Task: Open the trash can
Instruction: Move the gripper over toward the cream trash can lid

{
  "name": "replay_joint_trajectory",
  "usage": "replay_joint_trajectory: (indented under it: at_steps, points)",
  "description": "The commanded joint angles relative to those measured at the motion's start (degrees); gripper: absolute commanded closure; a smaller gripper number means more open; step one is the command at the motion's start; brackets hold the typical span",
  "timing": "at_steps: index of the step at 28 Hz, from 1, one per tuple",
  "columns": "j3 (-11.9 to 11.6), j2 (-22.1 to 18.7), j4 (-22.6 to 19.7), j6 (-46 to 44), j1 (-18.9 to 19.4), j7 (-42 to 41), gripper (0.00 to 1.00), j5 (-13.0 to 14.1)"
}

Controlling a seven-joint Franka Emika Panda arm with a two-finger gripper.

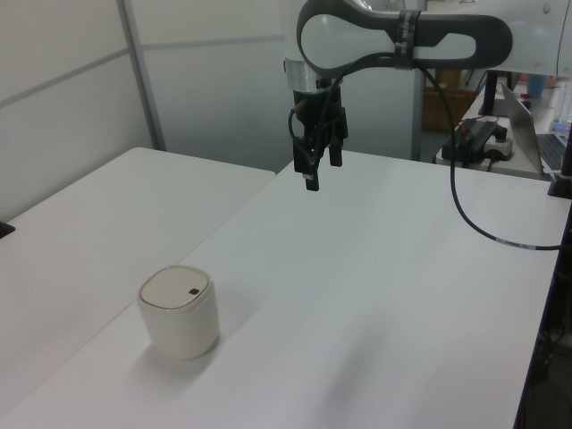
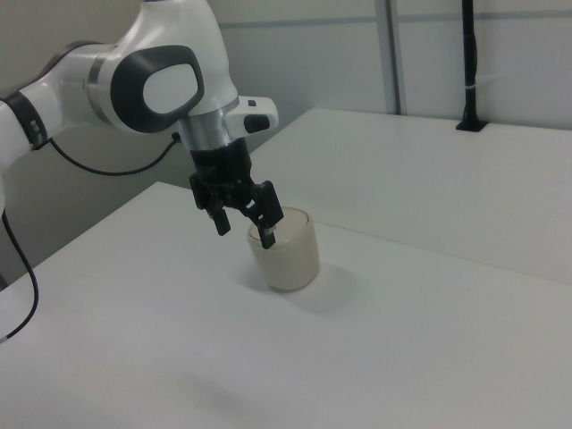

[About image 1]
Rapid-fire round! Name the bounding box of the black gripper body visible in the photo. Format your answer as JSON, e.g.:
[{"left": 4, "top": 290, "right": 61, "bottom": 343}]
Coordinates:
[{"left": 291, "top": 86, "right": 349, "bottom": 140}]

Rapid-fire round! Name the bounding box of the silver open laptop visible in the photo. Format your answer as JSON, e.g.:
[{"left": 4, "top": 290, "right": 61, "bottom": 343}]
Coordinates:
[{"left": 499, "top": 81, "right": 572, "bottom": 176}]

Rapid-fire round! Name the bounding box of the black power strip with plugs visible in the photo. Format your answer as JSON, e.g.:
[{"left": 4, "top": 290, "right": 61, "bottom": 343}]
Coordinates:
[{"left": 441, "top": 116, "right": 516, "bottom": 170}]

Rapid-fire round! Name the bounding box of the white keyboard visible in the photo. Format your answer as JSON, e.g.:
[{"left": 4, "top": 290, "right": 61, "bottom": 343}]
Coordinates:
[{"left": 552, "top": 83, "right": 572, "bottom": 127}]

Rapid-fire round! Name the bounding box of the black monitor stand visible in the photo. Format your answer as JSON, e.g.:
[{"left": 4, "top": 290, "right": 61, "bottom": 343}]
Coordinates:
[{"left": 478, "top": 70, "right": 502, "bottom": 116}]

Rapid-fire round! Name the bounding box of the small white trash can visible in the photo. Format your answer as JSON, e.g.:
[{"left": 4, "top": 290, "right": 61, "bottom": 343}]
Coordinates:
[{"left": 136, "top": 265, "right": 222, "bottom": 361}]

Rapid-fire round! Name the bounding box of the blue plastic cup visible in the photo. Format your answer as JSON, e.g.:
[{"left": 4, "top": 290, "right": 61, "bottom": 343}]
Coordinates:
[{"left": 526, "top": 73, "right": 549, "bottom": 98}]

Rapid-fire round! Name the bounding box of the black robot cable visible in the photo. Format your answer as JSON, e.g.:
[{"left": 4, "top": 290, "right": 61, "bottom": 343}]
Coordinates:
[{"left": 392, "top": 51, "right": 563, "bottom": 251}]

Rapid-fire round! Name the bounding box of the brown cardboard box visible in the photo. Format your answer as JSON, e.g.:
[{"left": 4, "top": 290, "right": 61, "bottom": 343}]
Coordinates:
[{"left": 421, "top": 83, "right": 475, "bottom": 131}]

